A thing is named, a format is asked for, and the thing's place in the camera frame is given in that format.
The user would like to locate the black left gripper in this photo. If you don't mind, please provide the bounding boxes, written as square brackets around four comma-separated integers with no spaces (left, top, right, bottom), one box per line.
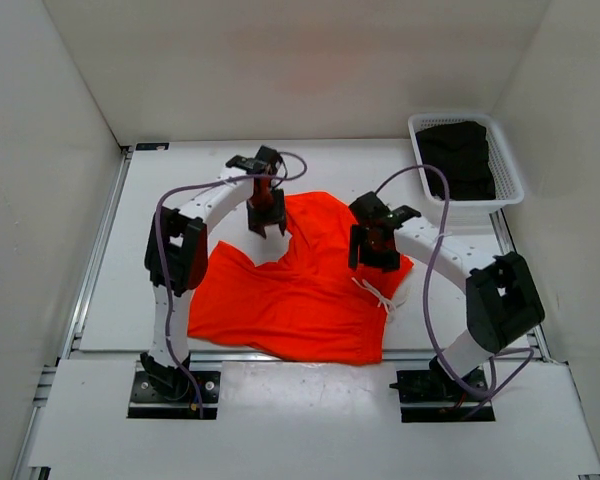
[244,186,286,238]

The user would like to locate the orange shorts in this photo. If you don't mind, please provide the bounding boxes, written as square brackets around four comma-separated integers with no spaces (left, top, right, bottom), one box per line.
[187,192,414,366]

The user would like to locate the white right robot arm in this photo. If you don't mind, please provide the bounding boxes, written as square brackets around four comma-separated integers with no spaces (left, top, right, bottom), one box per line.
[349,192,545,400]

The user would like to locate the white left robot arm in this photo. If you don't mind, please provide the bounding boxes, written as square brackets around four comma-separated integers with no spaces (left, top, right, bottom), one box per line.
[140,146,286,403]

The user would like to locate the black folded shorts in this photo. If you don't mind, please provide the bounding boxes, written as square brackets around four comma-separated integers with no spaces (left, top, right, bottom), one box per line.
[416,121,496,201]

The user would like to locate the white plastic basket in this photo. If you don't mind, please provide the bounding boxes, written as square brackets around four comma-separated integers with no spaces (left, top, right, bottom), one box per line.
[408,113,524,224]

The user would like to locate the black corner label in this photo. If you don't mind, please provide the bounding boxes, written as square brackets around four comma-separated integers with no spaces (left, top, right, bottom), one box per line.
[135,142,170,151]

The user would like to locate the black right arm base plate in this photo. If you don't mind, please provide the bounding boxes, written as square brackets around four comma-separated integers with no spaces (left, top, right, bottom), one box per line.
[389,370,496,423]

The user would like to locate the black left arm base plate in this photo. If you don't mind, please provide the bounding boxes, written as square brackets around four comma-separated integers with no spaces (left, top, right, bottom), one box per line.
[127,369,221,421]

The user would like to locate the aluminium table edge rail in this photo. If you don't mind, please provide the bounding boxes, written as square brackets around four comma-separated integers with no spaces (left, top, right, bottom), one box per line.
[79,140,528,375]

